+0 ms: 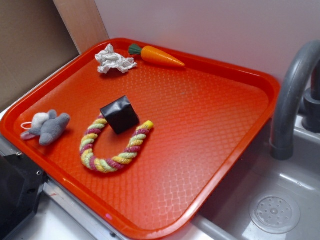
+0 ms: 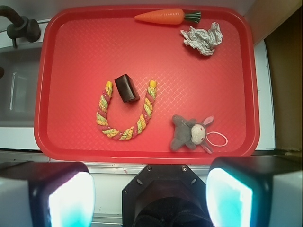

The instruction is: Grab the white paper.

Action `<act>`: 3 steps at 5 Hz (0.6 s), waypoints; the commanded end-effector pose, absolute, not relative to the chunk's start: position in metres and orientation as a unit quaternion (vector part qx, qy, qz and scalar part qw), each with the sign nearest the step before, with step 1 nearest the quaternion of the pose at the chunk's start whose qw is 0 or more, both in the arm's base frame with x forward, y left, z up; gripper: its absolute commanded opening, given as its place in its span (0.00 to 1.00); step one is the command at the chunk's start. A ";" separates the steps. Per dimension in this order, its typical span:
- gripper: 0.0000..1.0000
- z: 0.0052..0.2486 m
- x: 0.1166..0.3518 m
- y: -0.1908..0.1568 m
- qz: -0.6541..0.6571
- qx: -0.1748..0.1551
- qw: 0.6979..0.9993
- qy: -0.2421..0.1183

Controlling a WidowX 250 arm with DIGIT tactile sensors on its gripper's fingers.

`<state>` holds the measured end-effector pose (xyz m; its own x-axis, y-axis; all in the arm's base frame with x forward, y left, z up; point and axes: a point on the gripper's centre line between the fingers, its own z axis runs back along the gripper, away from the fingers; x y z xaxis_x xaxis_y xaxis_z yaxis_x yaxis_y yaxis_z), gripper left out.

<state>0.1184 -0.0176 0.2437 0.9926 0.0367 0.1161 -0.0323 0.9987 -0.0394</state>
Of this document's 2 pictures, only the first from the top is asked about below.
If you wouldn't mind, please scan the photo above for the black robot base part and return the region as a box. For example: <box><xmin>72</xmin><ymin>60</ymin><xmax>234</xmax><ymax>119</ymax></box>
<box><xmin>0</xmin><ymin>152</ymin><xmax>47</xmax><ymax>240</ymax></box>

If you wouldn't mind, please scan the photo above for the crumpled white paper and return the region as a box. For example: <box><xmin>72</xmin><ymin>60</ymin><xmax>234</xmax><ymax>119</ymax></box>
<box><xmin>95</xmin><ymin>44</ymin><xmax>138</xmax><ymax>74</ymax></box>

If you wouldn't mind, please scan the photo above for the orange plastic tray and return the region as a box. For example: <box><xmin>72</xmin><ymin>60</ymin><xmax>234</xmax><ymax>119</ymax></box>
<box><xmin>0</xmin><ymin>38</ymin><xmax>280</xmax><ymax>240</ymax></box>

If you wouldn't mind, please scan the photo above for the black cube block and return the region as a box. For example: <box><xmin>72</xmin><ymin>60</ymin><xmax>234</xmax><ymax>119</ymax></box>
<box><xmin>100</xmin><ymin>96</ymin><xmax>140</xmax><ymax>135</ymax></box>

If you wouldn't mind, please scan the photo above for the orange toy carrot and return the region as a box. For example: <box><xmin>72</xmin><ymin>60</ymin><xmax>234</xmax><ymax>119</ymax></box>
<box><xmin>128</xmin><ymin>44</ymin><xmax>185</xmax><ymax>68</ymax></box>

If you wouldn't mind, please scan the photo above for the grey plush mouse toy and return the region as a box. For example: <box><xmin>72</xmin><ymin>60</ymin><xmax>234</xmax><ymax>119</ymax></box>
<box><xmin>20</xmin><ymin>109</ymin><xmax>71</xmax><ymax>146</ymax></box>

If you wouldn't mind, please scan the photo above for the grey toy faucet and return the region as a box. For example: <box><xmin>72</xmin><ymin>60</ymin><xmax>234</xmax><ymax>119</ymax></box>
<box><xmin>269</xmin><ymin>40</ymin><xmax>320</xmax><ymax>160</ymax></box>

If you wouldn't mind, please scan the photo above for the wooden board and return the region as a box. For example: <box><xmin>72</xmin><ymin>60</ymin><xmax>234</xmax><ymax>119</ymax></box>
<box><xmin>53</xmin><ymin>0</ymin><xmax>110</xmax><ymax>54</ymax></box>

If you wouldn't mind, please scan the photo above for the grey toy sink basin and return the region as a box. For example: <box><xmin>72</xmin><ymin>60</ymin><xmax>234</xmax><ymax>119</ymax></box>
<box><xmin>193</xmin><ymin>113</ymin><xmax>320</xmax><ymax>240</ymax></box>

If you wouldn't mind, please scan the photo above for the round sink drain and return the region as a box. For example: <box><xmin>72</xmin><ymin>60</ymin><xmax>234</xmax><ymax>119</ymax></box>
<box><xmin>249</xmin><ymin>191</ymin><xmax>301</xmax><ymax>235</ymax></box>

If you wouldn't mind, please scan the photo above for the brown cardboard panel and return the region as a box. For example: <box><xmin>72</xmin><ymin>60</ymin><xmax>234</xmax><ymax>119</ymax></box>
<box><xmin>0</xmin><ymin>0</ymin><xmax>79</xmax><ymax>111</ymax></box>

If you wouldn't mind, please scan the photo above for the multicolour rope toy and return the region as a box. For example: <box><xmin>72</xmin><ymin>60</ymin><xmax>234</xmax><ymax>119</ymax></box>
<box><xmin>79</xmin><ymin>114</ymin><xmax>154</xmax><ymax>174</ymax></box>

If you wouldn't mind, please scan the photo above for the dark faucet handle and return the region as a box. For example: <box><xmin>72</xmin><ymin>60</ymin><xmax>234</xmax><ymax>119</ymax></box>
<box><xmin>302</xmin><ymin>62</ymin><xmax>320</xmax><ymax>134</ymax></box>

